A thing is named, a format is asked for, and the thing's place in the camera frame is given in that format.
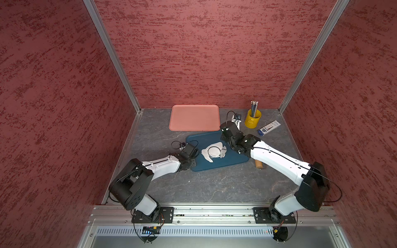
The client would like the aluminium front rail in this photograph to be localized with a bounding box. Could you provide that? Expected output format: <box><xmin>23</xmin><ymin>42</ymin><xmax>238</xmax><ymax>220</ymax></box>
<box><xmin>88</xmin><ymin>204</ymin><xmax>340</xmax><ymax>226</ymax></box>

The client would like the white dough piece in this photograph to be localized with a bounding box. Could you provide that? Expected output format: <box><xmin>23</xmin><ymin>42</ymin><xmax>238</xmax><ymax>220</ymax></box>
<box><xmin>201</xmin><ymin>142</ymin><xmax>224</xmax><ymax>163</ymax></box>

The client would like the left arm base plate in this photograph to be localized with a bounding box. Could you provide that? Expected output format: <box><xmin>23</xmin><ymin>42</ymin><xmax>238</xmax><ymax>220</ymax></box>
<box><xmin>131</xmin><ymin>207</ymin><xmax>175</xmax><ymax>224</ymax></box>

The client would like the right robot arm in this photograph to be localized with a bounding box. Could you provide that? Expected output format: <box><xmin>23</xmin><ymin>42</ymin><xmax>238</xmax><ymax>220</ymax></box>
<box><xmin>220</xmin><ymin>121</ymin><xmax>330</xmax><ymax>223</ymax></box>

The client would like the teal tray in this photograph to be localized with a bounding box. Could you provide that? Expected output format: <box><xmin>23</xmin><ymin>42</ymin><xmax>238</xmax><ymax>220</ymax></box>
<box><xmin>186</xmin><ymin>131</ymin><xmax>249</xmax><ymax>172</ymax></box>

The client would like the left corner aluminium post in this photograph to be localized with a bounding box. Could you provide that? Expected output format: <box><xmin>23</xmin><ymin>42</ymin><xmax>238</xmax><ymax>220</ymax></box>
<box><xmin>83</xmin><ymin>0</ymin><xmax>141</xmax><ymax>114</ymax></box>

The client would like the white blue pencil box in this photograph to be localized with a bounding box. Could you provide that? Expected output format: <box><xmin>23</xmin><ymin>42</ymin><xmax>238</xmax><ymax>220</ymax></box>
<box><xmin>257</xmin><ymin>120</ymin><xmax>281</xmax><ymax>136</ymax></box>

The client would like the corner aluminium post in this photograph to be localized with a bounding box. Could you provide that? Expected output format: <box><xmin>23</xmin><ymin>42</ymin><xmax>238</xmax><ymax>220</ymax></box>
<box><xmin>278</xmin><ymin>0</ymin><xmax>349</xmax><ymax>115</ymax></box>
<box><xmin>83</xmin><ymin>0</ymin><xmax>141</xmax><ymax>114</ymax></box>

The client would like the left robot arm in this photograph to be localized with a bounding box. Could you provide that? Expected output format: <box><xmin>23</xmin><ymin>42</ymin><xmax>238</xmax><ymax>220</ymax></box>
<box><xmin>108</xmin><ymin>144</ymin><xmax>199</xmax><ymax>224</ymax></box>

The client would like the yellow cup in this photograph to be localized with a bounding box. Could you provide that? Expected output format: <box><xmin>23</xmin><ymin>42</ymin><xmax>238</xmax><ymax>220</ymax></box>
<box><xmin>245</xmin><ymin>110</ymin><xmax>262</xmax><ymax>129</ymax></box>

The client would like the right corner aluminium post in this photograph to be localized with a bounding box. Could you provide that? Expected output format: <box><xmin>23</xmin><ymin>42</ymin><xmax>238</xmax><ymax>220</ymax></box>
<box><xmin>278</xmin><ymin>0</ymin><xmax>349</xmax><ymax>115</ymax></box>

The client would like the wooden rolling pin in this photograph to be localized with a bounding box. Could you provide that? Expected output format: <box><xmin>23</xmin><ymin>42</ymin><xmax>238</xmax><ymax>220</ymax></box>
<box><xmin>254</xmin><ymin>160</ymin><xmax>265</xmax><ymax>169</ymax></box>

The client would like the pink tray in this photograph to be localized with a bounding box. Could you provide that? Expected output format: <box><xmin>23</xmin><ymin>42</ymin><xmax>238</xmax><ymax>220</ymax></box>
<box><xmin>169</xmin><ymin>105</ymin><xmax>220</xmax><ymax>132</ymax></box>

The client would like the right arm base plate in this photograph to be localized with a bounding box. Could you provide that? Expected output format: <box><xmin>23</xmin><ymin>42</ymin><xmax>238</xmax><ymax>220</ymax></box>
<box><xmin>252</xmin><ymin>207</ymin><xmax>296</xmax><ymax>224</ymax></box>

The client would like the metal dough scraper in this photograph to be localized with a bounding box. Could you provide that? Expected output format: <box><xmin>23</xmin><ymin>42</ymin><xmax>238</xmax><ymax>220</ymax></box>
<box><xmin>220</xmin><ymin>146</ymin><xmax>227</xmax><ymax>158</ymax></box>

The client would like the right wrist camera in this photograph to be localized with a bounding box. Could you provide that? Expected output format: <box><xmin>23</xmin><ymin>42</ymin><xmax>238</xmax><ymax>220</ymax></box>
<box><xmin>232</xmin><ymin>114</ymin><xmax>242</xmax><ymax>130</ymax></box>

